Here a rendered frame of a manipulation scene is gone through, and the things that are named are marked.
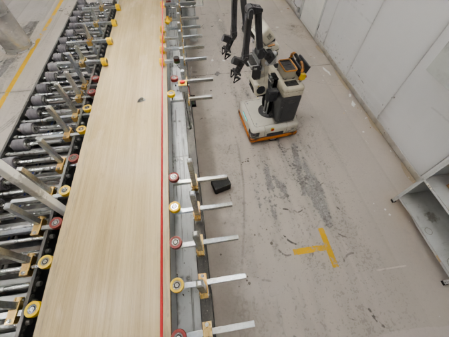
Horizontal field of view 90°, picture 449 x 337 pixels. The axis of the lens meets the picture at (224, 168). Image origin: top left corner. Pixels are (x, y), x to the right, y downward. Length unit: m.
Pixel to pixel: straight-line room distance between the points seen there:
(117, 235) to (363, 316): 2.17
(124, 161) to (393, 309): 2.67
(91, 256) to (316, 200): 2.25
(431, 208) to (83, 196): 3.34
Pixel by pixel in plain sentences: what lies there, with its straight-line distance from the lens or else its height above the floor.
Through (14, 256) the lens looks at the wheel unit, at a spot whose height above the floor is 0.98.
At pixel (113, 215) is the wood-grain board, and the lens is 1.76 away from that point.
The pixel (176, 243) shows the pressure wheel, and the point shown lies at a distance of 1.56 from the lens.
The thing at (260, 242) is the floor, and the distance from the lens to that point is 2.50.
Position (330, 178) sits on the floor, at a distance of 3.08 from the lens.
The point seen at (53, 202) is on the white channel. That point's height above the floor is 0.97.
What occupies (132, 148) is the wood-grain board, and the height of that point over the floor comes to 0.90.
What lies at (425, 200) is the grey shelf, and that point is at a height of 0.14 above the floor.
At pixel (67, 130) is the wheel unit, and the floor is 0.88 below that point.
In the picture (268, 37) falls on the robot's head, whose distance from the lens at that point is 2.47.
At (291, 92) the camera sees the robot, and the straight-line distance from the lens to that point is 2.76.
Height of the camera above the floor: 2.38
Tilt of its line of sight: 56 degrees down
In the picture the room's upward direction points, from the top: straight up
